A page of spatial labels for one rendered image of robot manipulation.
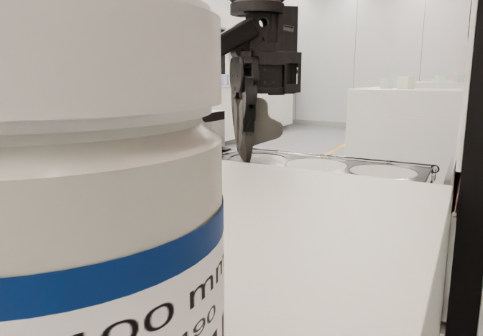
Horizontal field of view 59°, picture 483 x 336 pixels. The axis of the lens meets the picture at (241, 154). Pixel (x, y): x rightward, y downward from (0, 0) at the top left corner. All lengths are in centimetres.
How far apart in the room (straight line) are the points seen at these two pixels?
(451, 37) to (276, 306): 837
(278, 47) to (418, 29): 801
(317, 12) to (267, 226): 882
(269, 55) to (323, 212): 32
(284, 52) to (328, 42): 833
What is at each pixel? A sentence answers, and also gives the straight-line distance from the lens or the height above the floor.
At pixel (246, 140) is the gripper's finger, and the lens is 56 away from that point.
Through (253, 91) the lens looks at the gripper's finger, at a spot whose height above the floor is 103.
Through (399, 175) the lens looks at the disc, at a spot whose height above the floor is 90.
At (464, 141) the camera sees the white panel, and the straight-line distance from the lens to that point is 35.
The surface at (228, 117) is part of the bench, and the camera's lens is 626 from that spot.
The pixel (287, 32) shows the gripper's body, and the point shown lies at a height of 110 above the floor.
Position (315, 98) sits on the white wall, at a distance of 895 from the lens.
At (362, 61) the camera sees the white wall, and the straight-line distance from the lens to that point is 869.
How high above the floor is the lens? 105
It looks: 11 degrees down
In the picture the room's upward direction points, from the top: straight up
